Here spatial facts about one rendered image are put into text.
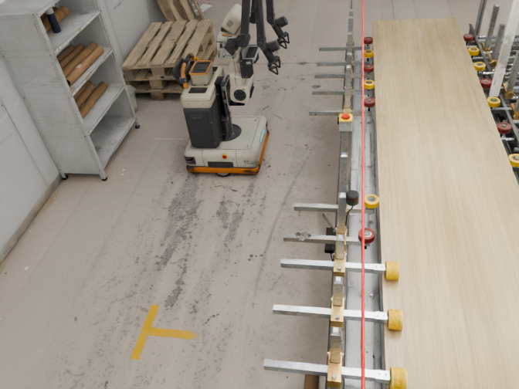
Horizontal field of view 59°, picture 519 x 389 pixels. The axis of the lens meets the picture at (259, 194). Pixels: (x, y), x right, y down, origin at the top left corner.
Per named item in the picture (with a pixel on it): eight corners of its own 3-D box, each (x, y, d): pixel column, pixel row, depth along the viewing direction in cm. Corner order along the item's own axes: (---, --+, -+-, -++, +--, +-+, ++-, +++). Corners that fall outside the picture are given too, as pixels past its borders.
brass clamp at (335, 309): (329, 327, 188) (329, 320, 185) (330, 299, 198) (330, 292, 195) (344, 328, 187) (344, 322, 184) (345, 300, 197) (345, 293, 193)
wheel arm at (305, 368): (263, 370, 176) (262, 366, 174) (265, 361, 179) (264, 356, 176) (399, 385, 167) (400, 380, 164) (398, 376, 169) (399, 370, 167)
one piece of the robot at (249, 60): (236, 79, 363) (232, 52, 349) (242, 62, 383) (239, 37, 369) (256, 79, 360) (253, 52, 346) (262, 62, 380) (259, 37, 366)
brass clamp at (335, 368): (325, 387, 170) (325, 380, 167) (327, 353, 180) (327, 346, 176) (342, 388, 169) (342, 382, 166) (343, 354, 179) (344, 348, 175)
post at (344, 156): (339, 222, 262) (340, 155, 231) (339, 218, 265) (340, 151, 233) (345, 222, 262) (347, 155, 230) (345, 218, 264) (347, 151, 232)
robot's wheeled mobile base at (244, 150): (186, 174, 417) (180, 152, 400) (204, 134, 463) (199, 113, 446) (259, 177, 404) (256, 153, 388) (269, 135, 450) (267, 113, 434)
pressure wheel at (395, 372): (391, 374, 163) (390, 362, 171) (391, 394, 165) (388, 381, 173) (409, 376, 162) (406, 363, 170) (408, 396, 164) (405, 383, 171)
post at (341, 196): (337, 262, 248) (338, 196, 216) (337, 257, 250) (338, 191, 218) (344, 262, 247) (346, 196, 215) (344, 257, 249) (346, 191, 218)
